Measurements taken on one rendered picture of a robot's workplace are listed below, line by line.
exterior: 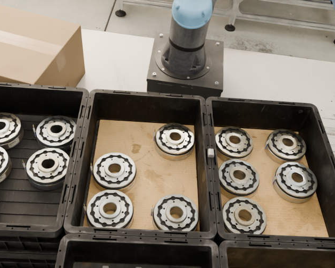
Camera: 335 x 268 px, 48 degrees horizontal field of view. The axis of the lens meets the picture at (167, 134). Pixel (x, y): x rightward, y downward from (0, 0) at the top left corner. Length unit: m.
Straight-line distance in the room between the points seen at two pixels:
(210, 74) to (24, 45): 0.58
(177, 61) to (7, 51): 0.51
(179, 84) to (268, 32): 1.90
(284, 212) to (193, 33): 0.57
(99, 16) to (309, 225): 2.35
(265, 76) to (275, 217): 0.69
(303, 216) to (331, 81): 0.74
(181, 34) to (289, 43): 1.90
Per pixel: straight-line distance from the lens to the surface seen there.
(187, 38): 1.17
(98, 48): 1.51
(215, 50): 1.37
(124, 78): 1.37
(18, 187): 0.96
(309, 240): 0.83
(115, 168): 0.94
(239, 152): 0.99
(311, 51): 3.01
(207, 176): 0.84
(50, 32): 1.25
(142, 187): 0.92
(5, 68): 1.14
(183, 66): 1.23
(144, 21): 2.94
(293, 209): 0.98
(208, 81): 1.25
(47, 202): 0.92
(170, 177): 0.94
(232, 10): 2.89
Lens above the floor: 1.61
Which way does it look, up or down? 49 degrees down
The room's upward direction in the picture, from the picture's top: 8 degrees clockwise
